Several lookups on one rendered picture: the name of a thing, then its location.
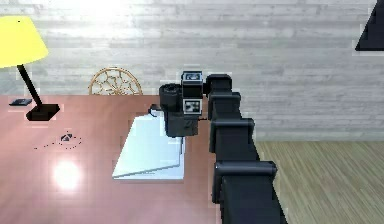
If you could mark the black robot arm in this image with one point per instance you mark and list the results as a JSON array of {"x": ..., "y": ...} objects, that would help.
[{"x": 238, "y": 150}]

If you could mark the black triangular wall object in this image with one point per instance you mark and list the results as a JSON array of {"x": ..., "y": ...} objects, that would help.
[{"x": 371, "y": 31}]

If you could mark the yellow shade desk lamp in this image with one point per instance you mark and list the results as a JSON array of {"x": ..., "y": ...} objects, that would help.
[{"x": 20, "y": 50}]

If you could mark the reddish wooden desk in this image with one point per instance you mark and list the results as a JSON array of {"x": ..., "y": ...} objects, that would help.
[{"x": 83, "y": 166}]

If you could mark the small black flat phone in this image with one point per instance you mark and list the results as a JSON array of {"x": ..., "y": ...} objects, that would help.
[{"x": 20, "y": 102}]

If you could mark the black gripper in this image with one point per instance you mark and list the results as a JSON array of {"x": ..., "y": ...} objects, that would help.
[{"x": 173, "y": 110}]

